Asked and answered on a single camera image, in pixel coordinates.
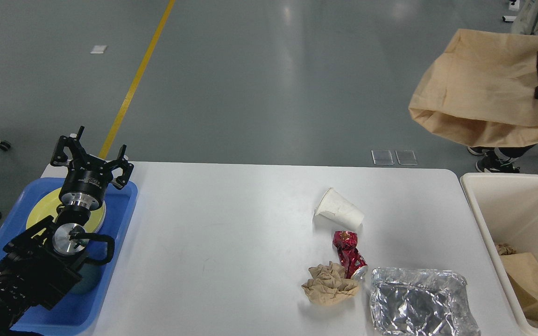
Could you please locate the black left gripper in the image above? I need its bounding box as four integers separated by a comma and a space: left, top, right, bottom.
50, 126, 134, 211

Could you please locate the yellow plastic plate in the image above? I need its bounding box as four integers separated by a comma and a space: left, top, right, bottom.
26, 188, 100, 232

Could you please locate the brown paper bag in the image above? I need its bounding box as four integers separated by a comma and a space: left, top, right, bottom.
495, 243, 538, 321
409, 28, 538, 147

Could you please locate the red foil wrapper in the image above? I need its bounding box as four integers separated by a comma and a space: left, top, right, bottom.
333, 231, 368, 281

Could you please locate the dark teal mug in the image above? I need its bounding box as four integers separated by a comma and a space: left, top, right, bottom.
69, 263, 102, 295

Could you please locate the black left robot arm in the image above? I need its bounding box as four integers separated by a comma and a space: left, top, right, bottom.
0, 127, 133, 336

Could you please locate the person in dark trousers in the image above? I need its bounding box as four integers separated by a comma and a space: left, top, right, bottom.
467, 0, 538, 174

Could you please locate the pale green plate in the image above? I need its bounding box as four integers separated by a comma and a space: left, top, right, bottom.
94, 203, 106, 233

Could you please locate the white plastic bin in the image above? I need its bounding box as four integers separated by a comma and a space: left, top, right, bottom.
460, 174, 538, 336

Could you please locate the blue plastic tray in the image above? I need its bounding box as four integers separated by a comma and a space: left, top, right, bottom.
0, 178, 137, 336

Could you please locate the clear floor plate right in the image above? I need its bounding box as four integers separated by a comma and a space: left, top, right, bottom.
395, 149, 418, 166

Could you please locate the clear floor plate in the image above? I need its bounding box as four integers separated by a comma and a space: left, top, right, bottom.
395, 149, 418, 166
371, 149, 395, 166

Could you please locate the clear floor plate left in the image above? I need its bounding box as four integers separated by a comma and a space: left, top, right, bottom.
371, 149, 395, 166

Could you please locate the crushed white paper cup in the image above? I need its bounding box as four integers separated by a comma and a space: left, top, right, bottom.
315, 188, 365, 231

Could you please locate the crumpled brown paper ball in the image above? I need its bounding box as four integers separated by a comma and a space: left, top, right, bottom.
301, 262, 360, 306

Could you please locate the silver foil bag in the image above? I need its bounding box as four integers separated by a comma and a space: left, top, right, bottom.
368, 267, 481, 336

